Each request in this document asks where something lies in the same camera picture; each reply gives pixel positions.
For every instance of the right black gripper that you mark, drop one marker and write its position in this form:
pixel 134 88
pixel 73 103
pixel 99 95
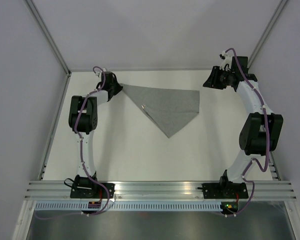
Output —
pixel 212 81

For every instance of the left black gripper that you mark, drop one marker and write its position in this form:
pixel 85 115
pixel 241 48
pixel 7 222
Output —
pixel 119 88

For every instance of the grey cloth napkin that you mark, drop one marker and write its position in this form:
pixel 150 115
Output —
pixel 169 109

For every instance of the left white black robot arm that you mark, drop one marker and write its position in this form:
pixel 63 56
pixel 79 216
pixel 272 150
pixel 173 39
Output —
pixel 83 121

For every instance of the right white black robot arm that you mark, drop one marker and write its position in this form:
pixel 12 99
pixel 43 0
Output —
pixel 259 135

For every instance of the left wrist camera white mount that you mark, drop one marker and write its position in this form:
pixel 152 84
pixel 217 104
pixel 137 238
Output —
pixel 99 73

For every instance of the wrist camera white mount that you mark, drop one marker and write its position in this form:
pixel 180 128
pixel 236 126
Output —
pixel 226 64
pixel 99 73

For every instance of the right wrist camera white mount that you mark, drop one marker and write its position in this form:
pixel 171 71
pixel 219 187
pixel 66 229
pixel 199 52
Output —
pixel 226 64

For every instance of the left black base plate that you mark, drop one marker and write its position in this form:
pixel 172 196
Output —
pixel 94 192

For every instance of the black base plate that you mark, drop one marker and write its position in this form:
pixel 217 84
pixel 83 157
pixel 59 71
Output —
pixel 228 191
pixel 94 192

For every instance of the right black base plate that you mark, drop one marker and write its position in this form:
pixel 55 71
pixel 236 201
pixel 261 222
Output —
pixel 228 191

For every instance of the right aluminium frame post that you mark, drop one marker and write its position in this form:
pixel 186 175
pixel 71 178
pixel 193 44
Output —
pixel 282 4

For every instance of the aluminium frame post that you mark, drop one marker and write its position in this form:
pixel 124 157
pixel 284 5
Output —
pixel 47 35
pixel 282 4

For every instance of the left aluminium frame post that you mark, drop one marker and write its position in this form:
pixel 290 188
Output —
pixel 47 35

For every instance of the aluminium front rail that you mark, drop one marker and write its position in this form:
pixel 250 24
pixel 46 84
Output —
pixel 190 191

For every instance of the white slotted cable duct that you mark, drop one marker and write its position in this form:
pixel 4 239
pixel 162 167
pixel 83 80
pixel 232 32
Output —
pixel 205 206

